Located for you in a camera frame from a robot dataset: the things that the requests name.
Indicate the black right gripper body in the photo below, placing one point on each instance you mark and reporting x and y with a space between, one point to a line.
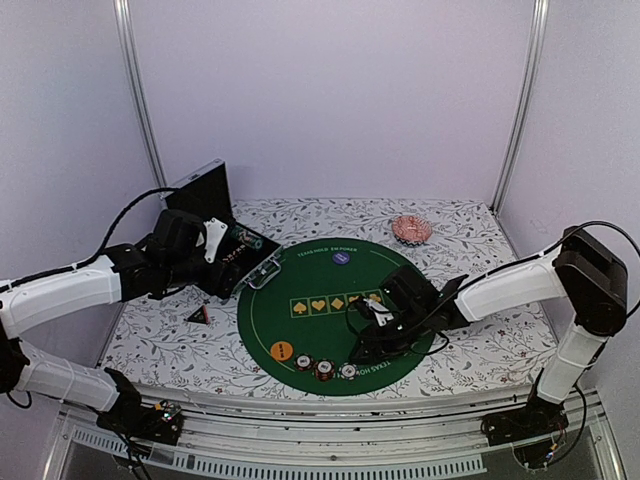
397 341

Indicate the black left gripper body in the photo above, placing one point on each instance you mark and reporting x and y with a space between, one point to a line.
211 284

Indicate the blue peach 10 chip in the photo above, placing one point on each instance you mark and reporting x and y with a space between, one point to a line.
348 371

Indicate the red black 100 chip stack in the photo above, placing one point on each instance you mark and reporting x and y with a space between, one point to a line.
303 362

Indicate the purple small blind button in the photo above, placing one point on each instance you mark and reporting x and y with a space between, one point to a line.
341 258

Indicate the orange big blind button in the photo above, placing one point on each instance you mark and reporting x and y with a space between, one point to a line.
281 351

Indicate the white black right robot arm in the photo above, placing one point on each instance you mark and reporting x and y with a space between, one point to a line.
578 269

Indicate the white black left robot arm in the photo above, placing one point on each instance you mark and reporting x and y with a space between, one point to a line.
187 247

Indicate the red black chip row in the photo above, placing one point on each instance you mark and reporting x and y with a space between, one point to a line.
234 255

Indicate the black triangular all-in marker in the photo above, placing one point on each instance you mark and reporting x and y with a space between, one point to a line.
200 316

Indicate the aluminium poker chip case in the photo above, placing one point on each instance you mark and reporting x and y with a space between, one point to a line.
205 193

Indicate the green poker chip row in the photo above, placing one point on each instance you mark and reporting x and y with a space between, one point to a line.
247 237

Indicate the round green poker mat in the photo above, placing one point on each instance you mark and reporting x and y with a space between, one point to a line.
309 304

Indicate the red patterned small bowl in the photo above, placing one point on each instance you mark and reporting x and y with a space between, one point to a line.
412 231

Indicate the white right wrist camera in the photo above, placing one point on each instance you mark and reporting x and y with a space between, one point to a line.
372 310

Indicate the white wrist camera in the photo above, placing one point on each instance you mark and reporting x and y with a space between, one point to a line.
372 310
211 238

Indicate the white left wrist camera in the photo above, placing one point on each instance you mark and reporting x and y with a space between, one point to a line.
211 238

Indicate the aluminium front rail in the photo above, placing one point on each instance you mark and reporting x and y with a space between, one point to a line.
231 437

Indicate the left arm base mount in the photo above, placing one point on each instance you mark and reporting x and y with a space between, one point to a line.
160 423

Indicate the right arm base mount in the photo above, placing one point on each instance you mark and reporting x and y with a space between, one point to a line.
537 418

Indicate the left aluminium frame post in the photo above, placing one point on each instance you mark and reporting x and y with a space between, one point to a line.
126 36

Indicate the aluminium frame post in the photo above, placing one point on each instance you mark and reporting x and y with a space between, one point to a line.
126 36
533 56

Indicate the right aluminium frame post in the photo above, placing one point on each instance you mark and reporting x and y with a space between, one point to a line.
533 56

